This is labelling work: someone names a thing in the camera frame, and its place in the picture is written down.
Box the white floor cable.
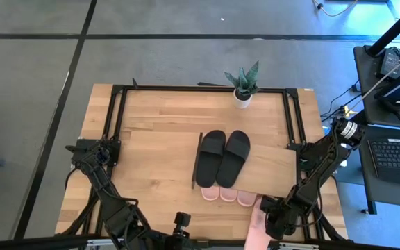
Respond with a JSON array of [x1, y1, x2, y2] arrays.
[[310, 0, 359, 17]]

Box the yellow plug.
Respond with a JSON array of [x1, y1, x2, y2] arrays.
[[341, 105, 358, 117]]

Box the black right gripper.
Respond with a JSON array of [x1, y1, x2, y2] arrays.
[[260, 195, 304, 240]]

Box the black keyboard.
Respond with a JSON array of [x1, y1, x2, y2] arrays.
[[367, 137, 400, 188]]

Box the black metal table frame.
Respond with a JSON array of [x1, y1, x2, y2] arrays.
[[56, 78, 349, 244]]

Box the pink foam slide sandal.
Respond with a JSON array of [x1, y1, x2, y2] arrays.
[[237, 190, 258, 208], [244, 198, 273, 250], [219, 187, 238, 203], [201, 186, 220, 202]]

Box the wooden shelf with black legs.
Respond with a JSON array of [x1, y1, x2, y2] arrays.
[[190, 130, 298, 199]]

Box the black power adapter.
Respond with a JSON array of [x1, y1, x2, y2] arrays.
[[379, 48, 400, 79]]

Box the black metal pole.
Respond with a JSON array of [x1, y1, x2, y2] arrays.
[[365, 0, 400, 57]]

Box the black rig beam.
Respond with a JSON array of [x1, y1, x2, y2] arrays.
[[0, 234, 400, 250]]

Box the black foam slide sandal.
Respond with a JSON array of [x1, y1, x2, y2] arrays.
[[215, 130, 251, 189], [195, 130, 227, 189]]

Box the black side desk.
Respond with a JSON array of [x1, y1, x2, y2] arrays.
[[352, 44, 400, 215]]

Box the snake plant in white pot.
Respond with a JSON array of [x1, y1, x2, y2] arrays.
[[223, 60, 262, 110]]

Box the black floor cable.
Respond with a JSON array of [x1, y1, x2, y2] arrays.
[[320, 78, 360, 122]]

